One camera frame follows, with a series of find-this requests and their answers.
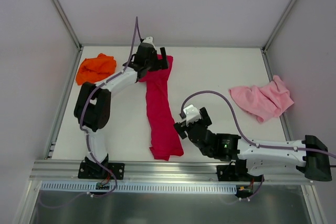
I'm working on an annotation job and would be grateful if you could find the red t shirt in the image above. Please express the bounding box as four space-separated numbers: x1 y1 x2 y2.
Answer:
140 56 184 161

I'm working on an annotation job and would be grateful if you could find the pink t shirt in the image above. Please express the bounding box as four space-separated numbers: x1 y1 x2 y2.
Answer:
228 75 295 123

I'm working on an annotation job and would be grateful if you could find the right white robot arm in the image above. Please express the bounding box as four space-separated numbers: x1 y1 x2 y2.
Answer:
174 105 332 182

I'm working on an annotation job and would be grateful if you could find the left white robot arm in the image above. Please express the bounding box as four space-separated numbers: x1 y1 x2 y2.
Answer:
74 41 169 179

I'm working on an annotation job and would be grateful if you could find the orange t shirt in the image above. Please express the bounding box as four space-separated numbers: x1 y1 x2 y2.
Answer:
75 53 117 86

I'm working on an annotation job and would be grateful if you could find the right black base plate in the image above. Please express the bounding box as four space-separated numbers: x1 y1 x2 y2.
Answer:
216 165 262 182

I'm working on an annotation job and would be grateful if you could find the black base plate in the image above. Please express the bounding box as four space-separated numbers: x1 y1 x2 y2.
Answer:
216 165 262 182
77 162 125 180

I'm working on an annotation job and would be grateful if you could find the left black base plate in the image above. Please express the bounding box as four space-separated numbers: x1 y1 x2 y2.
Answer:
77 162 125 180

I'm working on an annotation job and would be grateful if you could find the left aluminium frame post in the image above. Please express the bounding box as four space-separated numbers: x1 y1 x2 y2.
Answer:
36 0 82 50

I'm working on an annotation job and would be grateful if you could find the aluminium frame post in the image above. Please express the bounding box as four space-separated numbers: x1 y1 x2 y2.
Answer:
36 0 82 50
262 0 316 51

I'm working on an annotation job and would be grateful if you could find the aluminium mounting rail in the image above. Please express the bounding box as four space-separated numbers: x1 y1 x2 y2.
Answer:
28 159 314 185

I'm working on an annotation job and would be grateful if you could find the white slotted cable duct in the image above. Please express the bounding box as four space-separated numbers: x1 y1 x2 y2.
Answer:
40 181 238 194

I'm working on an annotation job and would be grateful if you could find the right aluminium frame post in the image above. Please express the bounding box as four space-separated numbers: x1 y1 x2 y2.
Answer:
262 0 316 51

